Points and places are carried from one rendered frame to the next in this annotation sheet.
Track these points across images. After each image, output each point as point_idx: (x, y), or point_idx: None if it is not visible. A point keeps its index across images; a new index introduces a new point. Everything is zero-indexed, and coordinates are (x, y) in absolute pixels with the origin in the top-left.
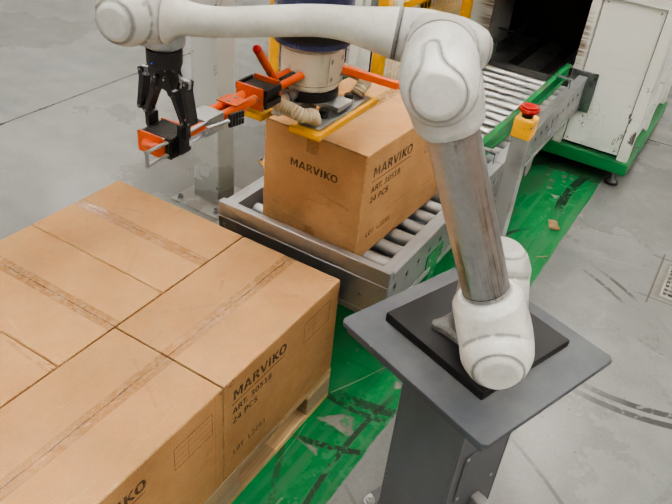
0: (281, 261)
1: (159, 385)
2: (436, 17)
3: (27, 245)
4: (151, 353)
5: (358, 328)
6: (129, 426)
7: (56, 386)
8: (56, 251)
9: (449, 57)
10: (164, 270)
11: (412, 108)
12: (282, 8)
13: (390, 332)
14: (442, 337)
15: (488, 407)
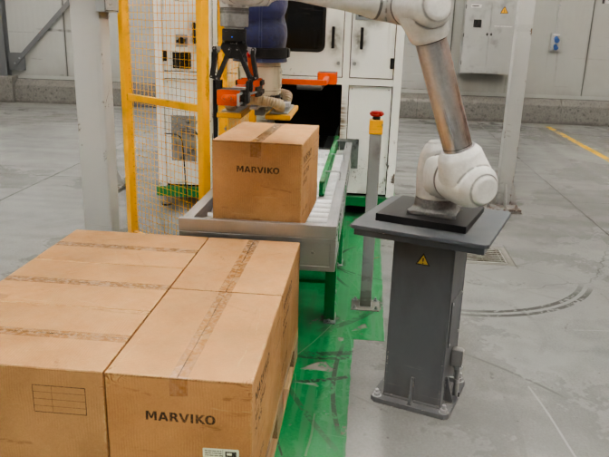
0: (250, 242)
1: (236, 303)
2: None
3: (44, 267)
4: (212, 292)
5: (363, 225)
6: (239, 322)
7: (162, 318)
8: (72, 267)
9: None
10: (171, 259)
11: (425, 15)
12: None
13: (384, 223)
14: (419, 215)
15: (472, 235)
